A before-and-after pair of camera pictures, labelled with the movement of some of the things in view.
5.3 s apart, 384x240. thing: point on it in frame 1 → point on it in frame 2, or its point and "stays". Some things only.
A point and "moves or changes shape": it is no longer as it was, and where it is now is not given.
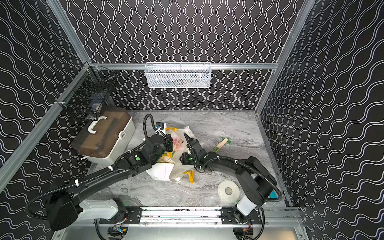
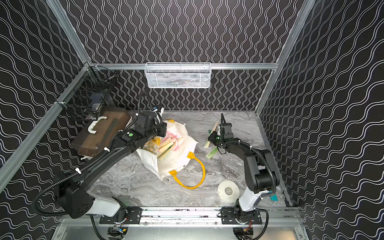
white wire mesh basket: x=178 y=75 stays
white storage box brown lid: x=104 y=136 stays
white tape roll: x=228 y=191 stays
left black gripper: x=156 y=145 → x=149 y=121
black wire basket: x=85 y=96 stays
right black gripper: x=184 y=158 → x=211 y=138
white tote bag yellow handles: x=169 y=167 moves or changes shape
